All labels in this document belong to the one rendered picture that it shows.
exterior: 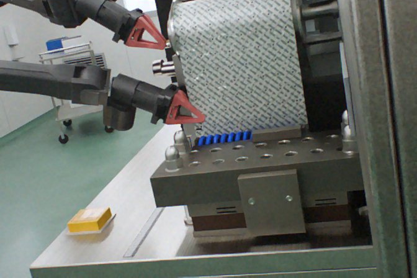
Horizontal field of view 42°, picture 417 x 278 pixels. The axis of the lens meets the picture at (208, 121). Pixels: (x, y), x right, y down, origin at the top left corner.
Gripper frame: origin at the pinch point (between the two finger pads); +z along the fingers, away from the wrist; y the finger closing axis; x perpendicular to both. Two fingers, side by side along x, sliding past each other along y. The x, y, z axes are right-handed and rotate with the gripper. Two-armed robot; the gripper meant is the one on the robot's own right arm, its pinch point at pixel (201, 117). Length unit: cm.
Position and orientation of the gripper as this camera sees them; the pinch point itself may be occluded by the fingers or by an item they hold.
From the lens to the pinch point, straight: 113.0
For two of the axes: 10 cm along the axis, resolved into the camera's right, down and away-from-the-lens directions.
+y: -2.0, 3.0, -9.3
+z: 9.3, 3.6, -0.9
